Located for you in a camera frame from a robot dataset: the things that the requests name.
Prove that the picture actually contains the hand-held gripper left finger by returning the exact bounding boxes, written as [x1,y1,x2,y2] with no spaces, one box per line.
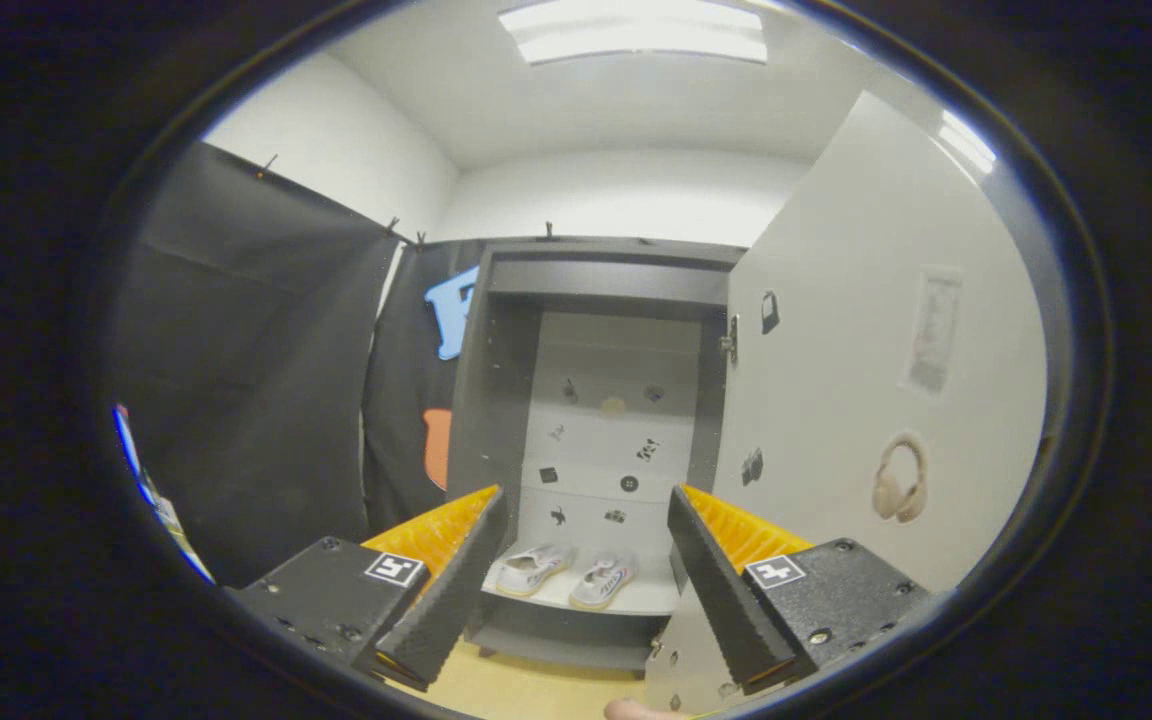
[229,484,508,693]

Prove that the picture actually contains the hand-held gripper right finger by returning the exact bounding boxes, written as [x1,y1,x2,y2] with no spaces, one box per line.
[667,484,934,697]

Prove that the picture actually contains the white shoe with yellow sole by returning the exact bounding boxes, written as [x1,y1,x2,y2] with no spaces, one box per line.
[494,543,573,599]

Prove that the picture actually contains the white shoe with striped side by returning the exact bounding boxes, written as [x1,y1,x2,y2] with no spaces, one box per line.
[569,554,636,612]

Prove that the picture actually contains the white shoe cabinet door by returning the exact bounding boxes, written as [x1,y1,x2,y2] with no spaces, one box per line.
[643,90,1050,717]

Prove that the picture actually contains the grey shoe cabinet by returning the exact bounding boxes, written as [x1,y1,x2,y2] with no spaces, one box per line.
[445,236,748,673]

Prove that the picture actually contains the black backdrop cloth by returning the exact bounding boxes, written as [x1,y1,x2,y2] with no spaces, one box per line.
[106,140,483,589]

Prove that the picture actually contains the pale cluttered objects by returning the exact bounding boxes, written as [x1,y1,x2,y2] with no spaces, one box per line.
[148,495,214,584]

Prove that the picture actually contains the blue white poster board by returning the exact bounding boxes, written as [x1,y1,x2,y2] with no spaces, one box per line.
[114,402,152,506]

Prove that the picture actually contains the small ceiling light panel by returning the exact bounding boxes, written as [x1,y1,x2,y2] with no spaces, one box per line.
[936,107,998,177]

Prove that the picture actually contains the long ceiling light panel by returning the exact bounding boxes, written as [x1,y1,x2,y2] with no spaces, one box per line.
[497,0,770,67]

